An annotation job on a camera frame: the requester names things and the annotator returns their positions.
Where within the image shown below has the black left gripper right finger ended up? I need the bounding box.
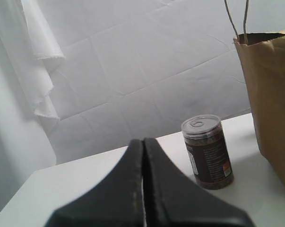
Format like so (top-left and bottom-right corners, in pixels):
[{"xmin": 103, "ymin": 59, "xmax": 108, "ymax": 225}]
[{"xmin": 89, "ymin": 138, "xmax": 144, "ymax": 227}]

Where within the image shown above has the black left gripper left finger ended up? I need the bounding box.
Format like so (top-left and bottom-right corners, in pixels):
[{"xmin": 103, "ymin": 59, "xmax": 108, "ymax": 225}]
[{"xmin": 46, "ymin": 140, "xmax": 144, "ymax": 227}]

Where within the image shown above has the dark tin can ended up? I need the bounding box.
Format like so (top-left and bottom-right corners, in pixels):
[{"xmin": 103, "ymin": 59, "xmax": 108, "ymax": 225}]
[{"xmin": 181, "ymin": 114, "xmax": 234, "ymax": 190}]

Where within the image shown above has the brown paper bag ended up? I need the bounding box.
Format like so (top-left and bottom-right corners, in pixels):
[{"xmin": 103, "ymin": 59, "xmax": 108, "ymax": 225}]
[{"xmin": 233, "ymin": 1, "xmax": 285, "ymax": 186}]

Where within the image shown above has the white backdrop cloth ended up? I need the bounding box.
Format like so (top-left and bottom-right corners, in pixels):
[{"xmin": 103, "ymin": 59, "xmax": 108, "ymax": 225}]
[{"xmin": 0, "ymin": 0, "xmax": 285, "ymax": 220}]

